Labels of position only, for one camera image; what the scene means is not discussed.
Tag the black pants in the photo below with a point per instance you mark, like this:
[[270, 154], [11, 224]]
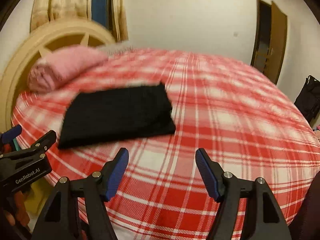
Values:
[[117, 114]]

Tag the black bag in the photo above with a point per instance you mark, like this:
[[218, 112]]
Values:
[[307, 101]]

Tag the red plaid bed sheet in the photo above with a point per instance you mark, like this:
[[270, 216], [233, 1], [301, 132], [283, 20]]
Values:
[[236, 114]]

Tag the beige curtain left panel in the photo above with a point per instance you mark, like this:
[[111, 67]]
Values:
[[45, 11]]

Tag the window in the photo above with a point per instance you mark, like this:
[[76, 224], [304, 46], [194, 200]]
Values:
[[102, 13]]

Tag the grey striped pillow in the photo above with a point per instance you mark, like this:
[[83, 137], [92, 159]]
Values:
[[115, 49]]

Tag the pink folded blanket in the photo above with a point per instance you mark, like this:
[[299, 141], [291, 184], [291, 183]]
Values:
[[61, 66]]

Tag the beige curtain panel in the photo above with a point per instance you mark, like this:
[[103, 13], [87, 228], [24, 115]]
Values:
[[118, 20], [45, 11]]

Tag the left hand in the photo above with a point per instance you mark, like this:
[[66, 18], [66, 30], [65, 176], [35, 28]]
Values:
[[14, 216]]

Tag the beige curtain right panel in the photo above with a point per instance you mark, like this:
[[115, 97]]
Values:
[[118, 20]]

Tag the brown wooden door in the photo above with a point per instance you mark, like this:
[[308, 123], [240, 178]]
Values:
[[270, 40]]

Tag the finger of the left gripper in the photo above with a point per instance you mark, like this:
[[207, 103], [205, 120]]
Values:
[[44, 143], [11, 134]]

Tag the cream wooden headboard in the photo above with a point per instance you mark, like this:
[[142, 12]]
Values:
[[41, 42]]

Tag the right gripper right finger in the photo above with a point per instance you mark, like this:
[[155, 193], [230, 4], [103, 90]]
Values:
[[263, 216]]

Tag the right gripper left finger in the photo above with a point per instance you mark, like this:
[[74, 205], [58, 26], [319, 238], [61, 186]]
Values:
[[76, 208]]

